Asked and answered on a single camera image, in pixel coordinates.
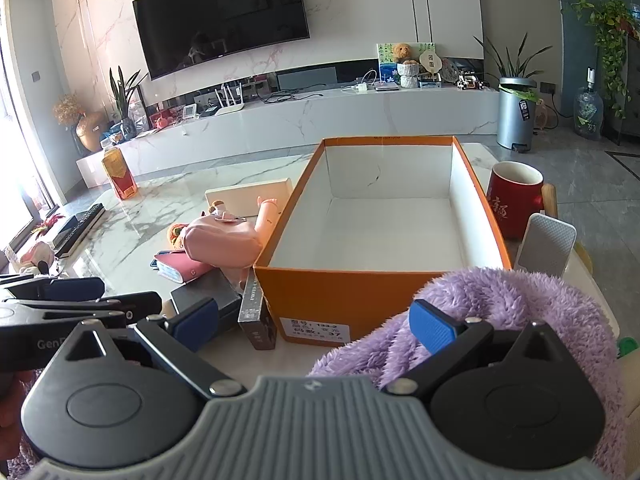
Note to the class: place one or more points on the tall plant in vase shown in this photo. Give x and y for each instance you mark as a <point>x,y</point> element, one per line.
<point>130,107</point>

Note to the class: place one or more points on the purple fuzzy sleeve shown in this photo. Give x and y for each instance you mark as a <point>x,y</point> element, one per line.
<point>508,300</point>

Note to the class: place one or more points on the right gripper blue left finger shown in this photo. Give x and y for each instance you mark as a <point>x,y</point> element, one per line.
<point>173,343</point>

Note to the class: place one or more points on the brown teddy bear plush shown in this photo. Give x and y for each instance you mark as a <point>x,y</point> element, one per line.
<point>218,209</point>

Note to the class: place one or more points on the red ceramic mug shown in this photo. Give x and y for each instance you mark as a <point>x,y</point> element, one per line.
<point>514,194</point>

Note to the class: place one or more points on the small teddy bear on console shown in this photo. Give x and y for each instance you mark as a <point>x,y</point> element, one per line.
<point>402,54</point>

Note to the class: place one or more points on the pink leather wallet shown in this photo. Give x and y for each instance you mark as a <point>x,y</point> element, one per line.
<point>178,267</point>

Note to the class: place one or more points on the blue water bottle jug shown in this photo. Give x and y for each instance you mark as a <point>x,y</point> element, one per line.
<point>588,109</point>

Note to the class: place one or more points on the black remote control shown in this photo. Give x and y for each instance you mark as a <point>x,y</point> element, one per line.
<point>88,219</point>

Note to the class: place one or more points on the black set-top box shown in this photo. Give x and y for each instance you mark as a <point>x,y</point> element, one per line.
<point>65,238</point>

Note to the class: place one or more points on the hanging ivy plant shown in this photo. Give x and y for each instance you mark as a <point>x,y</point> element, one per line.
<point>613,25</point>

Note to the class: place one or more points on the orange cardboard box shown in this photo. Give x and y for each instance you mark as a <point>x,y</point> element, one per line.
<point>370,221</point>

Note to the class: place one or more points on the grey white phone stand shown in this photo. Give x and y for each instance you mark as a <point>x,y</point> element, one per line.
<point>546,246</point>

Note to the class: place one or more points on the orange crochet fruit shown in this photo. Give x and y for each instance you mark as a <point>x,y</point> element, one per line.
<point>175,236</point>

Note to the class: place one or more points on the silver pedal trash bin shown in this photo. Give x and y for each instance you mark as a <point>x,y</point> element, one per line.
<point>517,106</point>

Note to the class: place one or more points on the black wall television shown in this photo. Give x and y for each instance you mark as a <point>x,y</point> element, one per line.
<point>177,34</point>

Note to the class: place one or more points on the cow plush toy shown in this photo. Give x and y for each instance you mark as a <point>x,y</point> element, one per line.
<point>38,259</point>

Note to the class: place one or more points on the white long glasses case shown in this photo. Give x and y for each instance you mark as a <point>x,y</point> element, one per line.
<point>243,199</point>

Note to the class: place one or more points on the white wifi router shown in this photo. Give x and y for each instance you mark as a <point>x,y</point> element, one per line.
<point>230,99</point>

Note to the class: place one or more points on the black photo card box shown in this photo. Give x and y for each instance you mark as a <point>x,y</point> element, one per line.
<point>254,317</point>

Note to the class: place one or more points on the orange red drink carton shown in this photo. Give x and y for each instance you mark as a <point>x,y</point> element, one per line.
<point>118,172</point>

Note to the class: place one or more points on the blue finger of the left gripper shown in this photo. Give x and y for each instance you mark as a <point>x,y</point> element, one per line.
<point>53,289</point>
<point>135,306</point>

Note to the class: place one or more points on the green potted plant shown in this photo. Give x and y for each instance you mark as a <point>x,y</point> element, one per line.
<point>515,60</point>

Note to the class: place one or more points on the pink fabric pouch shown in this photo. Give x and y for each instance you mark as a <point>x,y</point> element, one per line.
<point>222,243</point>

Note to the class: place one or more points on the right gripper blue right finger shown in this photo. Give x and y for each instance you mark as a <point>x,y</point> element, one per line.
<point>454,348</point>

